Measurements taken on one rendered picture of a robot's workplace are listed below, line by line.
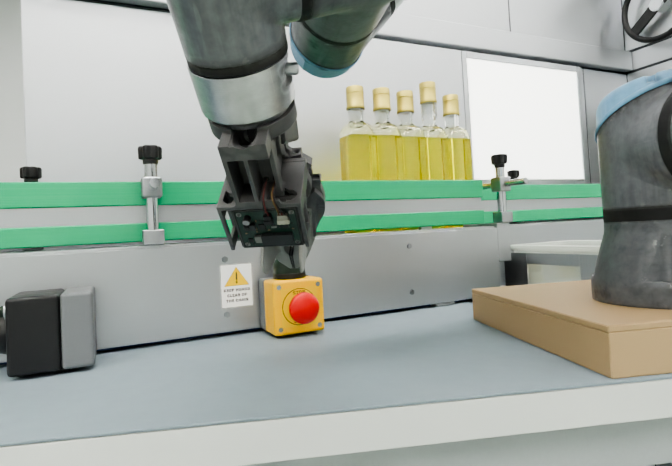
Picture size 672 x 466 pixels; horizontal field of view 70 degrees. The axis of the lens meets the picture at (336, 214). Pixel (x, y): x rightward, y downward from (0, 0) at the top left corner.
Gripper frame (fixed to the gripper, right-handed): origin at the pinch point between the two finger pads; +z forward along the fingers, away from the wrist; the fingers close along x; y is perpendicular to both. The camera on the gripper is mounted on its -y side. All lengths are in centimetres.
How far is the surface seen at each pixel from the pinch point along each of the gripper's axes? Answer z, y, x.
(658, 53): 33, -104, 95
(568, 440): 7.6, 17.6, 25.8
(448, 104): 16, -55, 26
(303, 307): 10.0, 0.0, -0.3
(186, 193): 1.7, -13.6, -16.3
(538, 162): 45, -70, 54
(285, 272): 9.3, -5.2, -3.0
